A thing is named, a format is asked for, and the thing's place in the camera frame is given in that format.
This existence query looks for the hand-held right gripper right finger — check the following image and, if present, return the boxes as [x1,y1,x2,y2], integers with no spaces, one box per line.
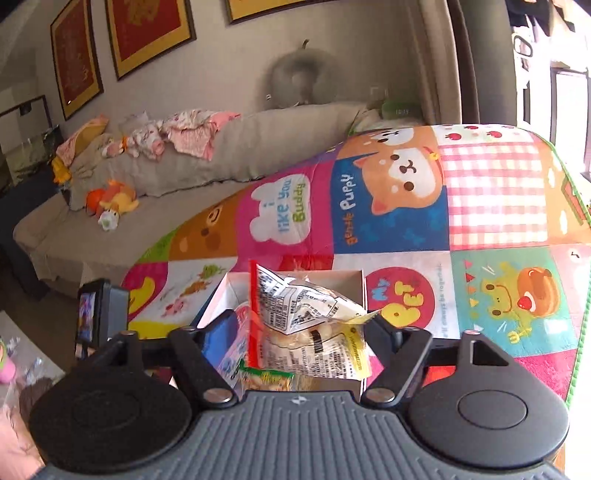
[362,318,541,408]

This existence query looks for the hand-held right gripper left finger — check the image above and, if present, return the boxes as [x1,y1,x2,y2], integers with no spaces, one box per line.
[60,310,241,409]

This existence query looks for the yellow snack packet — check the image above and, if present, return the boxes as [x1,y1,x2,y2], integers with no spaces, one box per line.
[248,259,382,381]

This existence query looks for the blue white snack packet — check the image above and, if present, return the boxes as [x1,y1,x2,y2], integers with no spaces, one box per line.
[216,305,253,385]

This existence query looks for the green snack packet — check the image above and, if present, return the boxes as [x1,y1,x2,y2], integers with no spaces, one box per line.
[238,362,296,393]

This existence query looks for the grey sofa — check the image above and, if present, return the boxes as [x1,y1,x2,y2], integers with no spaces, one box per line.
[14,104,426,296]

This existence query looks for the orange plush toy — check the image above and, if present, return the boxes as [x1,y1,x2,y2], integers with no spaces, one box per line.
[85,180,140,216]

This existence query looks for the pink toy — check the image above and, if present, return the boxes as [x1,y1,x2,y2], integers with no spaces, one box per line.
[0,340,17,384]

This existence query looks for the yellow plush toy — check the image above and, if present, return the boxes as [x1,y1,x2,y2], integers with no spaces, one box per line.
[52,156,73,186]

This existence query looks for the pink floral cloth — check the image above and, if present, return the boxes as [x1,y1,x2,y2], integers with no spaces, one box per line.
[55,115,110,168]

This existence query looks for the colourful printed play mat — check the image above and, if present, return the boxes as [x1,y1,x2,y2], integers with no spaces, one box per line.
[121,124,591,411]

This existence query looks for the dark glass cabinet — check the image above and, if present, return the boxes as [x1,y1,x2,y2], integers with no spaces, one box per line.
[0,95,65,195]

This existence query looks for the pink clothes pile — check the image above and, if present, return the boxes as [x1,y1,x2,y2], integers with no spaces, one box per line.
[102,110,242,160]

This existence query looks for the grey sofa cushion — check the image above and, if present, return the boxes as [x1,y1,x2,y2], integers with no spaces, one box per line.
[69,104,370,198]

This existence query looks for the green digital clock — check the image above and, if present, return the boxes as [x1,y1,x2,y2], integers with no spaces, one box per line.
[381,98,423,121]

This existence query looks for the red framed picture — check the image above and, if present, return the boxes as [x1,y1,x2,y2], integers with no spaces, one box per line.
[225,0,352,25]
[105,0,197,81]
[50,0,105,121]

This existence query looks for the grey neck pillow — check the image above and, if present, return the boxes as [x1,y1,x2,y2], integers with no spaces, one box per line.
[269,39,345,110]

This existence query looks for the beige curtain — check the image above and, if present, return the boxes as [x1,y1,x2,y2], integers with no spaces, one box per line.
[416,0,466,126]

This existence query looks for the window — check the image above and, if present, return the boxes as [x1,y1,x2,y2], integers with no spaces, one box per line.
[551,65,591,178]

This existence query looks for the hanging dark clothes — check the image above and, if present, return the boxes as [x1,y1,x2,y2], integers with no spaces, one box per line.
[505,0,591,38]

